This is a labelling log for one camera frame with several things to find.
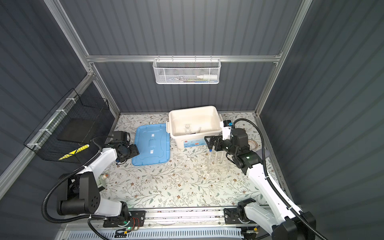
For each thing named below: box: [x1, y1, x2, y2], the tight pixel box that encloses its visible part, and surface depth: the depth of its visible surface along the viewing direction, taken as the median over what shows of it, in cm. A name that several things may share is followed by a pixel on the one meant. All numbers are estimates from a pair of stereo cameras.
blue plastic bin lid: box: [132, 123, 171, 166], surface depth 104 cm
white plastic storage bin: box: [166, 105, 223, 149], surface depth 102 cm
